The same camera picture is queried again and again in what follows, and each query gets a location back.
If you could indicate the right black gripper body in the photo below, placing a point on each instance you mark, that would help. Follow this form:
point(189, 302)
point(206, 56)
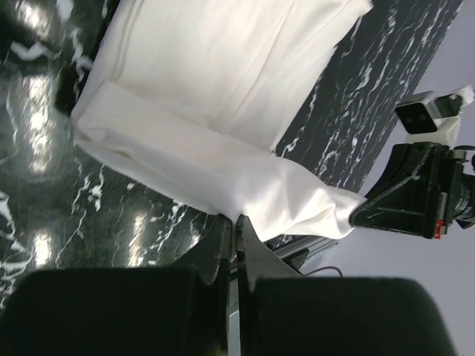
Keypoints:
point(453, 196)

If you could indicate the white printed t-shirt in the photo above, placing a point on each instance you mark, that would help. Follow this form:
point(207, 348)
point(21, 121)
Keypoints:
point(190, 98)

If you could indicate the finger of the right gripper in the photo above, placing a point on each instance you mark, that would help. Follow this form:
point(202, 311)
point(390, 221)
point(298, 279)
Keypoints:
point(402, 205)

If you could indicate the aluminium frame rail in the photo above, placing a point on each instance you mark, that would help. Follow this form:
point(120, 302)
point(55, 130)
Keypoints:
point(304, 254)

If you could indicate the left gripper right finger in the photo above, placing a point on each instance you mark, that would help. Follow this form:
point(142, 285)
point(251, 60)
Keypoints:
point(284, 313)

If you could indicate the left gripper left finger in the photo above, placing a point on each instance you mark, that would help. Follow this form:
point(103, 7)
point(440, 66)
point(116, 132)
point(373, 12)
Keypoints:
point(179, 309)

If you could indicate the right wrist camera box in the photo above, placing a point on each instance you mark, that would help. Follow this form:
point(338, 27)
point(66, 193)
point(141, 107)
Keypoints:
point(428, 117)

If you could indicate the black marble table mat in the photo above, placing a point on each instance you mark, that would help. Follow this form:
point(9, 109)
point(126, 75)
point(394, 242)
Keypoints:
point(60, 208)

